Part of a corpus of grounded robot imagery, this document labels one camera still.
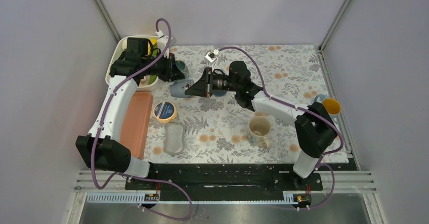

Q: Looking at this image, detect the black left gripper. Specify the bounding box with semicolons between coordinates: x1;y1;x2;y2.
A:
142;51;185;82

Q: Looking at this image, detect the floral table mat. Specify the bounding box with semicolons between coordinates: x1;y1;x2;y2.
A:
144;45;328;163

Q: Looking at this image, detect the white vegetable tub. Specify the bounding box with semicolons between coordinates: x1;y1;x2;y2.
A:
105;35;161;92

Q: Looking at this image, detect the green glazed mug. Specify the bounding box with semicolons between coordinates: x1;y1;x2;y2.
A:
176;60;189;79

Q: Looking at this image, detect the beige seahorse mug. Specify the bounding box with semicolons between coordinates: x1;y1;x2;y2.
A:
247;116;272;150

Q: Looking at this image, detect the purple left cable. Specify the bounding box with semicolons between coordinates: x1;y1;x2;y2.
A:
90;18;194;221

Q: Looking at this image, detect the small grey cup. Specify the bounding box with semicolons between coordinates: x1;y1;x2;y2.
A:
169;79;194;98

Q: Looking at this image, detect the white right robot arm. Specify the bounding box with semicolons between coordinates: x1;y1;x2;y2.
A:
185;61;339;190

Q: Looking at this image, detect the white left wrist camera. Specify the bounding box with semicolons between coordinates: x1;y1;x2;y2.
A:
156;30;176;57

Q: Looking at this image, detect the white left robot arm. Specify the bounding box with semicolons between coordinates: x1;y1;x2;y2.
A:
75;35;183;189

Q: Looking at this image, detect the dark blue ribbed cup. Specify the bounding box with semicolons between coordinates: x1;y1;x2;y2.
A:
212;91;228;97

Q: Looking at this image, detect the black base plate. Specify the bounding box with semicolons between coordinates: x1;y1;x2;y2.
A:
125;163;323;202

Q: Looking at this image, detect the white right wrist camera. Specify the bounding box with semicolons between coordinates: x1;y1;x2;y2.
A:
204;50;219;64

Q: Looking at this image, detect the blue butterfly mug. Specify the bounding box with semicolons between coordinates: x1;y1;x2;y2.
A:
313;94;342;119

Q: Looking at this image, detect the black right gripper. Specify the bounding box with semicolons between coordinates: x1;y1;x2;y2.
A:
186;67;240;98

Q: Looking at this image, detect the toy napa cabbage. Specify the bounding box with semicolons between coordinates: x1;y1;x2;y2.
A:
147;38;158;56

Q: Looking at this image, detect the pink plastic tray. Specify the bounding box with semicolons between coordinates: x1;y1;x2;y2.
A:
120;92;153;160

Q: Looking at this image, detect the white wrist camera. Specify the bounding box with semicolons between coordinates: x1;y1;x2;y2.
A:
156;30;176;57
204;50;219;64

